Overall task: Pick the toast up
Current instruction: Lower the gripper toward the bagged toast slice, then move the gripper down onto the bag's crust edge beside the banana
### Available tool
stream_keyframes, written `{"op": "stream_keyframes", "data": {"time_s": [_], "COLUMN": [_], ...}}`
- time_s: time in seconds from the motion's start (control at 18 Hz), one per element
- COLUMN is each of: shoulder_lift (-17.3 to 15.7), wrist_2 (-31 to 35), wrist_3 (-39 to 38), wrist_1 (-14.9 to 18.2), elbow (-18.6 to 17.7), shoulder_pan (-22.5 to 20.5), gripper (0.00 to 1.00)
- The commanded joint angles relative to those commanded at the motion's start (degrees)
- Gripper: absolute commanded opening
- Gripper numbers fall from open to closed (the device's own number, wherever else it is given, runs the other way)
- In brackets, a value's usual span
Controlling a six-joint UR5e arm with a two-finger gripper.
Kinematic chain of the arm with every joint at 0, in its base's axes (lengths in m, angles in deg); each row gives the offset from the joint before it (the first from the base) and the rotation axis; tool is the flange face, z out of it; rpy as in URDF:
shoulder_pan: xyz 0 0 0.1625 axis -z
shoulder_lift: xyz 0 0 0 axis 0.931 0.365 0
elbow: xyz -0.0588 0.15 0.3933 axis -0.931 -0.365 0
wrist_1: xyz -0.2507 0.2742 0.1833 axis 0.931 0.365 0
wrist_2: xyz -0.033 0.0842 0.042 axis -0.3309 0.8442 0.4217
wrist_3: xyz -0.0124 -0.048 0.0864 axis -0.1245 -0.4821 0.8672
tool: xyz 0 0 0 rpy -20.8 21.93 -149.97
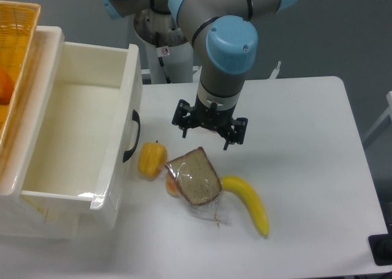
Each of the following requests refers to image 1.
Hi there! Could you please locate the yellow woven basket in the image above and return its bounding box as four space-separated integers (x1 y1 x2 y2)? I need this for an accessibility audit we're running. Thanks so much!
1 1 41 147

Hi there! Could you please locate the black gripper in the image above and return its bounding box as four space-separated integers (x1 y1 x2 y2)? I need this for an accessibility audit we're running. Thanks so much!
172 95 248 151

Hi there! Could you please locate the white frame at right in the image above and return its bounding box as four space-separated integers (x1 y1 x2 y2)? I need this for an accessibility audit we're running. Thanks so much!
362 91 391 150

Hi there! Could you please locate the orange fruit in basket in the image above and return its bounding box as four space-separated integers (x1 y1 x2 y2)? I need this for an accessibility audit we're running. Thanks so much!
0 67 14 105

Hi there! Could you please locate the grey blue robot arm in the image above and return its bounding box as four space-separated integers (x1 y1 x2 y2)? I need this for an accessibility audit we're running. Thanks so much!
103 0 297 145

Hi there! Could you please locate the yellow bell pepper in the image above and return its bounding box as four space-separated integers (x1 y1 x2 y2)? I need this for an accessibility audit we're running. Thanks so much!
138 141 167 178

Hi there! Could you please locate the wrapped brown toast slice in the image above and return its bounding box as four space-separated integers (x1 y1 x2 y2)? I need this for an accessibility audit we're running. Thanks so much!
164 146 230 229

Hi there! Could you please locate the white drawer cabinet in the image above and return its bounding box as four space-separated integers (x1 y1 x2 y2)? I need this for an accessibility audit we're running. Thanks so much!
1 26 80 239

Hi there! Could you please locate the black device at table edge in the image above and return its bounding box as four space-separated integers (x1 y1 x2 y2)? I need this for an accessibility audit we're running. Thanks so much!
368 234 391 266

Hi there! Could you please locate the yellow banana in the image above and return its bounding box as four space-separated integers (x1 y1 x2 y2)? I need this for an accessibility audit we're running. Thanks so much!
221 176 270 237

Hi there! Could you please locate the black drawer handle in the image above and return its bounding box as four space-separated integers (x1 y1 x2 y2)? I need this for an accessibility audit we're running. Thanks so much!
122 110 141 163

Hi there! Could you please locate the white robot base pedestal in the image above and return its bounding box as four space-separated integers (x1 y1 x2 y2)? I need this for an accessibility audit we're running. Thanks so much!
134 9 200 84

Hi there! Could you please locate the white plastic drawer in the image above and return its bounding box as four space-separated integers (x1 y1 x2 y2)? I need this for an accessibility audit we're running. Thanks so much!
21 42 143 228

